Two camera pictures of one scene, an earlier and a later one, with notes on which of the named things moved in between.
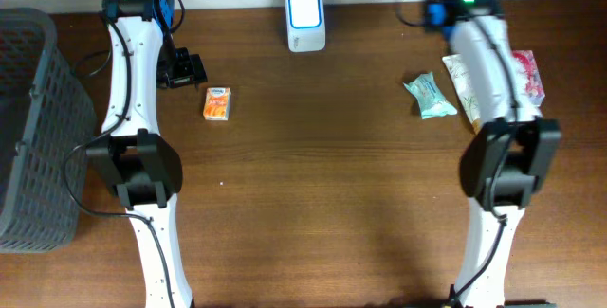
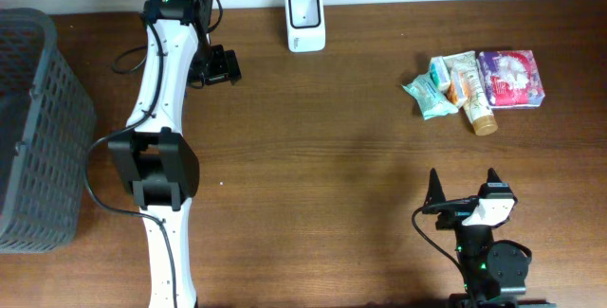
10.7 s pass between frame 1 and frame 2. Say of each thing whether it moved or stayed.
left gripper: moved
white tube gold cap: stayed
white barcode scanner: stayed
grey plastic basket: stayed
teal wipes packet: stayed
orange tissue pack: moved
